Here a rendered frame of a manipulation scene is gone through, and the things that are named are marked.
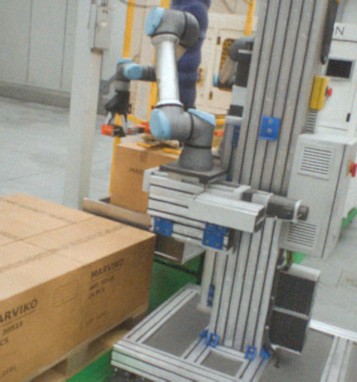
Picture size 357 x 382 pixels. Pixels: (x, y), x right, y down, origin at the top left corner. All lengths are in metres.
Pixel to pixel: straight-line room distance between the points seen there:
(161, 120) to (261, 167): 0.48
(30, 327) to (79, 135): 2.10
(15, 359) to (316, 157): 1.40
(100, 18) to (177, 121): 2.00
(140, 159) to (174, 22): 1.00
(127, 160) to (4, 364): 1.35
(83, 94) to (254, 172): 2.04
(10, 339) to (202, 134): 1.07
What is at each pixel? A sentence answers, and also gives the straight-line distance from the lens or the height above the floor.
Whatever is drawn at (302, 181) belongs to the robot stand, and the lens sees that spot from 2.10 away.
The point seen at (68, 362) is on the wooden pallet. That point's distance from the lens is 2.49.
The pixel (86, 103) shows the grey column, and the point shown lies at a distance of 3.93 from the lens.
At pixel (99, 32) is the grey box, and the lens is 3.88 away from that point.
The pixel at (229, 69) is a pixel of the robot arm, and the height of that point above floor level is 1.45.
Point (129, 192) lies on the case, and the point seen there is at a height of 0.70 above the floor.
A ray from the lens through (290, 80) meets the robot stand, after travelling 2.15.
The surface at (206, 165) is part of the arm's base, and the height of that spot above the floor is 1.06.
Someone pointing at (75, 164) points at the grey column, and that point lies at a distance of 4.03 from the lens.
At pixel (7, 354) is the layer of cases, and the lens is 2.14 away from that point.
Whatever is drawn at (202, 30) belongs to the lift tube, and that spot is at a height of 1.64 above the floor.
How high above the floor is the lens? 1.43
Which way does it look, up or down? 14 degrees down
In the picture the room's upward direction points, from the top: 8 degrees clockwise
